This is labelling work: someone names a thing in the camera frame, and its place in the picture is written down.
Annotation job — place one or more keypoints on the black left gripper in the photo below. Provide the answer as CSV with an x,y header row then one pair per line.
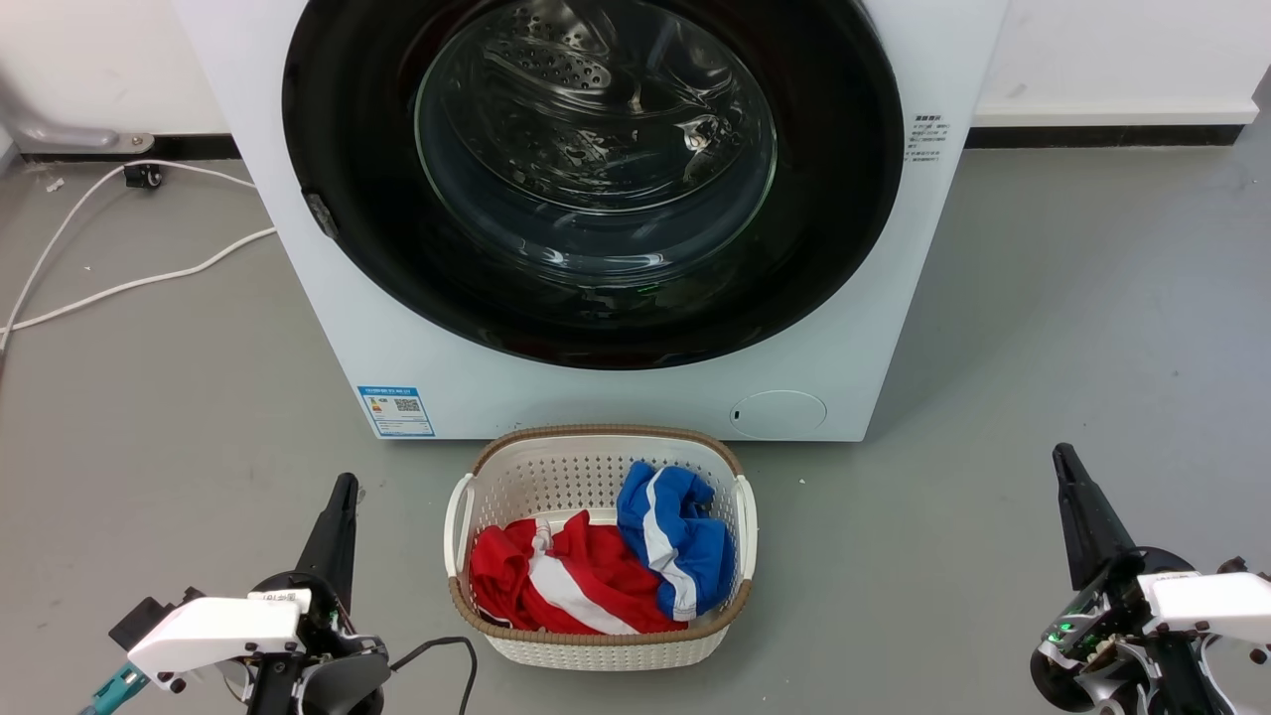
x,y
338,675

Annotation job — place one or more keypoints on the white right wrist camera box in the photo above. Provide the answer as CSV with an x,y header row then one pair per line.
x,y
1216,601

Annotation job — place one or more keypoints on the white front-load washing machine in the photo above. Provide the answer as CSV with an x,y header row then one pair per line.
x,y
854,318

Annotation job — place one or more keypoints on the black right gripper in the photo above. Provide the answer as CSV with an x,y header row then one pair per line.
x,y
1102,660

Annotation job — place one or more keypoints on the small black text label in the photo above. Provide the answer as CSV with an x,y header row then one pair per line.
x,y
927,137

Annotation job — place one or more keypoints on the white plastic laundry basket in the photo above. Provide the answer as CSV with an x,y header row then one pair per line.
x,y
556,477

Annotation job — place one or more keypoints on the round white filter cover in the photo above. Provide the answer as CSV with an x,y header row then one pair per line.
x,y
779,414

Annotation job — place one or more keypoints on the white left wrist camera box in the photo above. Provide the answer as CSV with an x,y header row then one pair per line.
x,y
213,634

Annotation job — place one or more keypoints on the round black washer door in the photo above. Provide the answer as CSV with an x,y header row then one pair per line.
x,y
348,139

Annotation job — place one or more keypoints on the blue energy label sticker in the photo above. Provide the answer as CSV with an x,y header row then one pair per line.
x,y
396,411

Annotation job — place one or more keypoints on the steel washer drum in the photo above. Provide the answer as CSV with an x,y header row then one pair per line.
x,y
561,65

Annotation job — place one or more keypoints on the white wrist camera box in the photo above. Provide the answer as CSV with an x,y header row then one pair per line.
x,y
1216,601
213,634

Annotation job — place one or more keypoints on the blue and white garment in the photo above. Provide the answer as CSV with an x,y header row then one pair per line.
x,y
675,526

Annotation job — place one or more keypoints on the red and white garment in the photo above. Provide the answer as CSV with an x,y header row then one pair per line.
x,y
586,581

